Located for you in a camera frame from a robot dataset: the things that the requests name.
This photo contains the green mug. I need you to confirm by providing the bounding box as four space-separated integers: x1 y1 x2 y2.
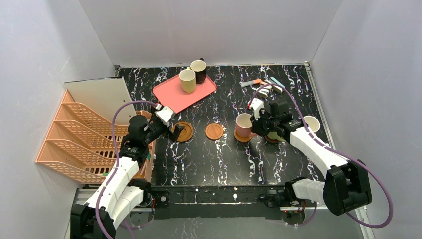
267 132 286 142

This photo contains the dark brown wooden coaster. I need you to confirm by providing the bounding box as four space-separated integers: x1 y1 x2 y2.
264 136 279 144

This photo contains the light wooden coaster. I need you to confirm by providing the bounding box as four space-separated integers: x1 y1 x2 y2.
234 130 252 143

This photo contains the brown grooved wooden coaster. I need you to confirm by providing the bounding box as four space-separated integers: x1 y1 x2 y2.
172 121 194 142

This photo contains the pink serving tray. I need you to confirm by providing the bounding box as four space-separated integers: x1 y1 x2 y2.
153 75 217 113

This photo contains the plain brown coaster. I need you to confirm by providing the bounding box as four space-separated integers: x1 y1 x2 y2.
205 123 224 140

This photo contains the pink mug large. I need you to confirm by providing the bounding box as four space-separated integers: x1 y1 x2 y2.
304 116 321 133

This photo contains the yellow-green mug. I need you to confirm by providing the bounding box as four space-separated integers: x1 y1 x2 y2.
179 69 196 93

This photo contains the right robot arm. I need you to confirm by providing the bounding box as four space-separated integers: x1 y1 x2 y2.
247 99 372 216

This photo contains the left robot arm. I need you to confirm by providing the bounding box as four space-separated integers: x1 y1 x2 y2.
70 115 183 239

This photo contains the orange white marker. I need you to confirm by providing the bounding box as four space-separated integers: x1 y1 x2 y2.
240 79 262 87

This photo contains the orange desk organiser box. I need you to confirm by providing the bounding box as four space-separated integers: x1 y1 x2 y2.
131 110 159 180

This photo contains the white board sheet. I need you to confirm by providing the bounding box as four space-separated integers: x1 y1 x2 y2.
64 76 132 122

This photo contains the black mug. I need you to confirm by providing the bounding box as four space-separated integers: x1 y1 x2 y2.
190 58 207 85

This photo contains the orange file rack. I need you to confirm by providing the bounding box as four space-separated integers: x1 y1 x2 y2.
35 91 128 184

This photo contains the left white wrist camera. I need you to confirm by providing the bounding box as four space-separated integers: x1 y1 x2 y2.
155 104 176 127

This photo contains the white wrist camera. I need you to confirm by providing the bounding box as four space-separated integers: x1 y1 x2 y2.
155 104 176 127
247 98 265 120

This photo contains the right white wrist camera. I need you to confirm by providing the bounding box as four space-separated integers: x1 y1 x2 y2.
247 98 265 120

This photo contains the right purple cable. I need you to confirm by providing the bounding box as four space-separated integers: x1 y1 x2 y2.
247 83 394 229

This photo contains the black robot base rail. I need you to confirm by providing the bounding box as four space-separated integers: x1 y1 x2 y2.
71 184 367 232

